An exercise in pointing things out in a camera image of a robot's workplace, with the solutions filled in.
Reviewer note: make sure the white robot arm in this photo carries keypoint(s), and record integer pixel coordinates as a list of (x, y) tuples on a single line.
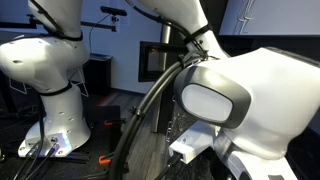
[(283, 100)]

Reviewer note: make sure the orange clamp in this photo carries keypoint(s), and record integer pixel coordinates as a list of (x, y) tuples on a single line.
[(104, 160), (108, 123)]

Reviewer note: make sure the black waste bin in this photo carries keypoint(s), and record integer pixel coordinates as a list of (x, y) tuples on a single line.
[(98, 75)]

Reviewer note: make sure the steel vertical post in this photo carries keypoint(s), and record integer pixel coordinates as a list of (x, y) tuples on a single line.
[(165, 36)]

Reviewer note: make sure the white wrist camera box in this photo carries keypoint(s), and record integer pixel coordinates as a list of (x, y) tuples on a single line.
[(191, 141)]

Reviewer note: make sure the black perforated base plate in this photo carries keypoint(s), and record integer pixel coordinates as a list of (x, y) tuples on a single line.
[(100, 140)]

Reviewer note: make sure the black mounting rail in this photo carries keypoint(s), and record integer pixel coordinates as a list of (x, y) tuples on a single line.
[(100, 25)]

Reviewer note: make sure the black camera on mount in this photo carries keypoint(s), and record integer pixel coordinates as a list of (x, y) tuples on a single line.
[(113, 10)]

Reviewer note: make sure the white wall cabinet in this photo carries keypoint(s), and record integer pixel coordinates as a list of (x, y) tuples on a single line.
[(273, 16)]

